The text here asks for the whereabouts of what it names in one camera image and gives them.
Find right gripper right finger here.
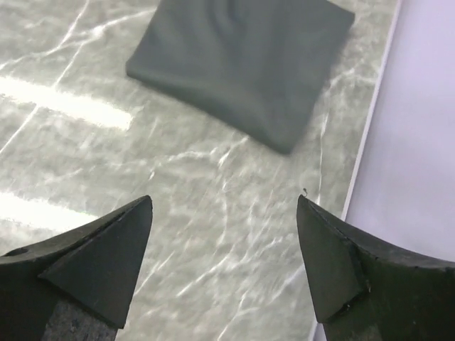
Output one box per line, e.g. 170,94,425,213
296,196,454,340

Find dark grey t shirt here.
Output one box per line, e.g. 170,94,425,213
126,0,355,154

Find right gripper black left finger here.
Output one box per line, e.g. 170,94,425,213
1,195,153,340

